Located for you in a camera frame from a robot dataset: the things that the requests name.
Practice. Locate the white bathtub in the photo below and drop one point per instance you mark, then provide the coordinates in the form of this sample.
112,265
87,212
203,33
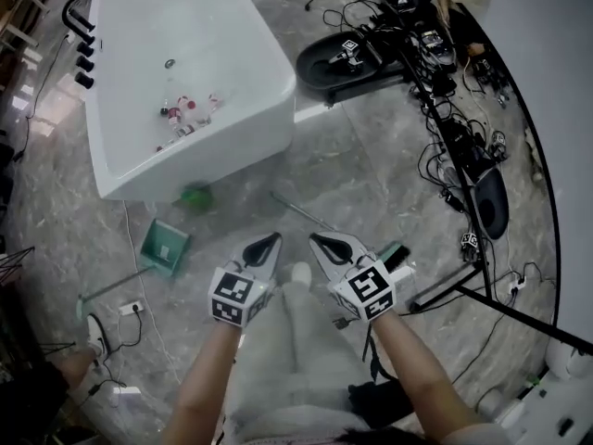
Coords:
185,26

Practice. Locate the black bathtub tap knob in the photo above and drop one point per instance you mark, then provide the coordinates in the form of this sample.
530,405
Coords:
85,63
86,47
84,80

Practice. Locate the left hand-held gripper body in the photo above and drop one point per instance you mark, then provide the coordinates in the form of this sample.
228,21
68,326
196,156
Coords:
236,295

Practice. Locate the person's white printed t-shirt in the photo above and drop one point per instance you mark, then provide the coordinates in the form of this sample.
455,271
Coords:
482,436

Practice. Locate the black whiteboard stand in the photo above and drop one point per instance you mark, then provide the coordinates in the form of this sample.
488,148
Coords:
509,314

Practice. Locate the white rounded machine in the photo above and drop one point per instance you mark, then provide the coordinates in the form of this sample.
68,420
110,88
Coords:
570,359

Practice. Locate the person's right white shoe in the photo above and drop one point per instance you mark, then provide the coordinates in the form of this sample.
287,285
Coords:
302,274

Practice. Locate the small black power adapter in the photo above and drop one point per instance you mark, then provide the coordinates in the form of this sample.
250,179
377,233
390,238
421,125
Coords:
94,388
340,323

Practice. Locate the person's grey trousers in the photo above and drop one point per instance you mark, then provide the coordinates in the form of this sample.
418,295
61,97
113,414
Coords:
301,364

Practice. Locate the metal bathtub drain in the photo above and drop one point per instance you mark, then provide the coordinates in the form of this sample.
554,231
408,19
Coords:
170,63

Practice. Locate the black bathtub faucet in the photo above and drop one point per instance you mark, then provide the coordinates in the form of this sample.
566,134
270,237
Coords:
82,21

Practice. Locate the pile of clear plastic bottles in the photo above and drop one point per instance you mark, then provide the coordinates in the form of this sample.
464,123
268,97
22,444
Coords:
175,115

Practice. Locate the person's right forearm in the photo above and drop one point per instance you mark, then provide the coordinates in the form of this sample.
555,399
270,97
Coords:
417,369

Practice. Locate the light wooden table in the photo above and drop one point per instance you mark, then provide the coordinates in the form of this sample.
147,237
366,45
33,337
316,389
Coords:
18,12

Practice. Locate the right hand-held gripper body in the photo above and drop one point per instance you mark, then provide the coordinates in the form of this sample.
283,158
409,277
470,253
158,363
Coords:
366,290

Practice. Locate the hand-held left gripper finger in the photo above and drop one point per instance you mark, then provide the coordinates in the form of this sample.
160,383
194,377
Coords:
273,267
248,244

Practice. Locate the large whiteboard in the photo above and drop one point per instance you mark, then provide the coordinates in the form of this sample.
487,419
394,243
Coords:
556,109

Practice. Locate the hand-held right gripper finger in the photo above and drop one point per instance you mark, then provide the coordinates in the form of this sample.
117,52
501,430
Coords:
324,260
352,244

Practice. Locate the green plastic bottle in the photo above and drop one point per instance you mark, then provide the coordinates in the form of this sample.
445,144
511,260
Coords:
197,197

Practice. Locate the person's left forearm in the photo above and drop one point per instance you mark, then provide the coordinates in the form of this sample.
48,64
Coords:
208,378

